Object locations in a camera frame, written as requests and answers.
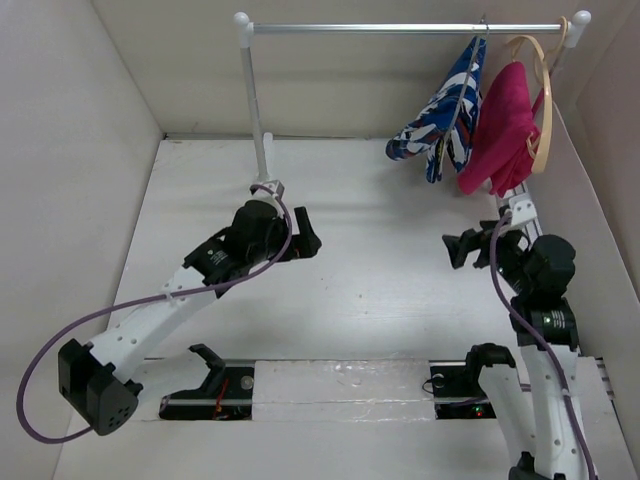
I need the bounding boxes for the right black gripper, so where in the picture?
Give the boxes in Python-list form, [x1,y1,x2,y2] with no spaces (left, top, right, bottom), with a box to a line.
[441,217,535,295]

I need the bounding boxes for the blue white red patterned trousers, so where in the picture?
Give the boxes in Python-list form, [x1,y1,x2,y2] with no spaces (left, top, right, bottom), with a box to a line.
[385,37,487,183]

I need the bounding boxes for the clear plastic hanger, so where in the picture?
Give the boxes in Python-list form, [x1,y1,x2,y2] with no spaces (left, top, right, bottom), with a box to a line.
[439,13,489,167]

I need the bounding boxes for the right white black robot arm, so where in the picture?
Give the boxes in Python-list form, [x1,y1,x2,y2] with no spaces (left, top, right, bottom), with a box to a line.
[423,220,598,479]

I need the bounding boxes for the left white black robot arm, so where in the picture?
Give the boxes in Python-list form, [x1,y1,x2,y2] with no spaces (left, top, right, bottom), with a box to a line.
[58,199,322,436]

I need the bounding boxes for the beige wooden hanger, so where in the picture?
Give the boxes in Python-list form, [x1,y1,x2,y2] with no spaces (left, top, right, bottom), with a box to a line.
[507,16,569,174]

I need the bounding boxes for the white and silver clothes rack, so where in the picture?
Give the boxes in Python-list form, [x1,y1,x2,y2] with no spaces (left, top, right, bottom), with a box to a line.
[232,10,595,187]

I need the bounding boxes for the magenta pink garment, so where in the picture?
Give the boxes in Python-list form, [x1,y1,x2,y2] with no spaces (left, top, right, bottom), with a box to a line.
[457,61,540,197]

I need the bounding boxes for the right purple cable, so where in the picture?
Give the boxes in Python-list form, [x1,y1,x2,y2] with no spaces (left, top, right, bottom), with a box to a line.
[488,212,599,480]

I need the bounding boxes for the purple cable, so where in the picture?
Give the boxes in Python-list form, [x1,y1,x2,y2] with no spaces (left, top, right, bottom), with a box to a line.
[16,184,294,445]
[488,212,599,480]

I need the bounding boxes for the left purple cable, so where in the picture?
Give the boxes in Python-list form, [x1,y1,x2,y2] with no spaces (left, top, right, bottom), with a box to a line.
[16,184,294,445]

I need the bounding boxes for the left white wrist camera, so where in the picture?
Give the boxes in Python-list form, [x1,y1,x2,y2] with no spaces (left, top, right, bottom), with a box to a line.
[249,180,285,199]

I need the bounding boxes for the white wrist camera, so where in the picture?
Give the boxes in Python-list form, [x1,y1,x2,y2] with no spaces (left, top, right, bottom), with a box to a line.
[249,180,285,199]
[499,193,537,229]

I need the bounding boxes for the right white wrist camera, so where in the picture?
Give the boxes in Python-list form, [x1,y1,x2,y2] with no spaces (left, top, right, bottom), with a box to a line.
[499,193,537,229]

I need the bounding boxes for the aluminium rail at right wall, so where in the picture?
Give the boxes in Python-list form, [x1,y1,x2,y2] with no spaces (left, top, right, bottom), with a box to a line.
[496,182,542,242]

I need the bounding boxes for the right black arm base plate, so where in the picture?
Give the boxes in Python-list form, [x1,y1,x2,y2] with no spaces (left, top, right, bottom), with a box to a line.
[422,361,496,420]

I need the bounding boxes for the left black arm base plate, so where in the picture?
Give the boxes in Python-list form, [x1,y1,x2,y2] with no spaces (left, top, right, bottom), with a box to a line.
[158,344,256,421]

